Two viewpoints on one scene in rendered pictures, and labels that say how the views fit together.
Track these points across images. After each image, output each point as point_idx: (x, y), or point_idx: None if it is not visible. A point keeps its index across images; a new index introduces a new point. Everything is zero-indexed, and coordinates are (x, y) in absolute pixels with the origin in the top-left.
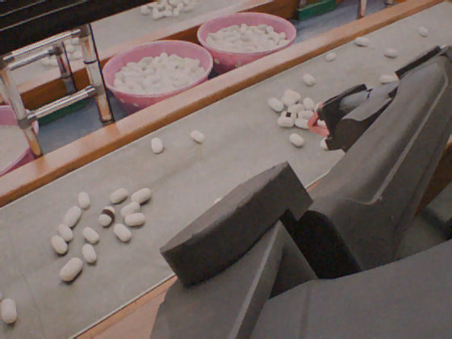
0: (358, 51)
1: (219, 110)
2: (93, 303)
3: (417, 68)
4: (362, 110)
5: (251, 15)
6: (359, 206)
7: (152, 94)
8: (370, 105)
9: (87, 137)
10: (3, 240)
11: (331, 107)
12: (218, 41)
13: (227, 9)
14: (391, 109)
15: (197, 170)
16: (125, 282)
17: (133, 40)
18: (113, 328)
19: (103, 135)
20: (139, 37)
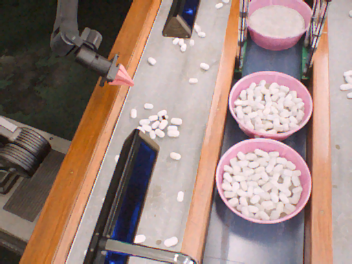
0: (168, 229)
1: (203, 103)
2: (161, 21)
3: (71, 23)
4: (91, 34)
5: (292, 213)
6: None
7: (239, 80)
8: (89, 36)
9: (234, 47)
10: (211, 12)
11: (113, 58)
12: (279, 164)
13: (326, 210)
14: (73, 0)
15: (177, 70)
16: (159, 30)
17: (326, 115)
18: (146, 16)
19: (229, 51)
20: (328, 121)
